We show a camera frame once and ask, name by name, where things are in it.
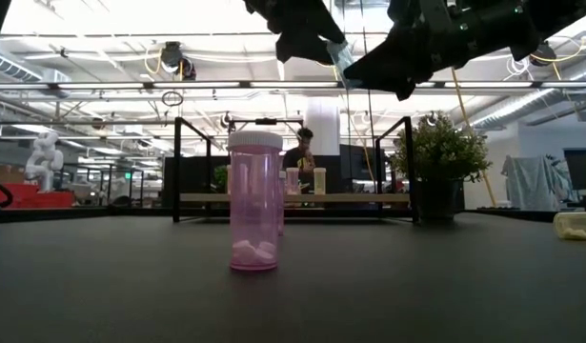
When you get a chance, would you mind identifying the wooden shelf black metal frame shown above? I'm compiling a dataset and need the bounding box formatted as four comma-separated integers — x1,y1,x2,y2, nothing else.
172,116,420,225

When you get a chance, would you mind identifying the green potted plant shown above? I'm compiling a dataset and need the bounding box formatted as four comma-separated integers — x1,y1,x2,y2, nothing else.
390,112,494,223

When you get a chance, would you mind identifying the red box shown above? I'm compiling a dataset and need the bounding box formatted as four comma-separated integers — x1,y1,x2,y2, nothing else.
0,183,75,210

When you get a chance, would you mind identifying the teal medicine bottle white cap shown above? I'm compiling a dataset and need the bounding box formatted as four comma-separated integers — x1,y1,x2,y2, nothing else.
326,40,356,91

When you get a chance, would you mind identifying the black ceiling cable reel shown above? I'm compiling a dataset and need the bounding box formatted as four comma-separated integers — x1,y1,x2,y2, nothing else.
529,40,558,68
159,41,184,75

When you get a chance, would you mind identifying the long ceiling light strip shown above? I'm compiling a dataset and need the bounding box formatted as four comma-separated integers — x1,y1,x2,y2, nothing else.
0,79,586,92

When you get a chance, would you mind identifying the silver air duct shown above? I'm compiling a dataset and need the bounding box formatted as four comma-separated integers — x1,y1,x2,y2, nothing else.
468,88,586,130
0,50,72,85

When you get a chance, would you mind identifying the black office partition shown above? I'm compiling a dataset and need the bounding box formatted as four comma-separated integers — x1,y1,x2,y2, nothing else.
162,155,230,209

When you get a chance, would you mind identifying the yellow power cable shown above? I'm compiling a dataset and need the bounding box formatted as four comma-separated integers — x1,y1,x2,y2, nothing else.
450,66,497,209

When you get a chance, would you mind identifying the grey cloth cover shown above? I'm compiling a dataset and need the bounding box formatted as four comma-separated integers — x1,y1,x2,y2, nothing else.
500,154,569,212

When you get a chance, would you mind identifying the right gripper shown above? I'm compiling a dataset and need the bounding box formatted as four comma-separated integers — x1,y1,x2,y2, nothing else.
342,0,552,103

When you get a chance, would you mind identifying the black monitor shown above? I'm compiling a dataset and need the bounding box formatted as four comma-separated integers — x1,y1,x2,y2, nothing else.
562,148,586,192
338,144,388,182

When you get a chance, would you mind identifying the person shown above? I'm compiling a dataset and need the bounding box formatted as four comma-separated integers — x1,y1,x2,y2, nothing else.
281,126,317,194

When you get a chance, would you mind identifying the small green plant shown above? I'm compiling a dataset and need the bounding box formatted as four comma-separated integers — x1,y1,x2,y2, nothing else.
213,165,230,194

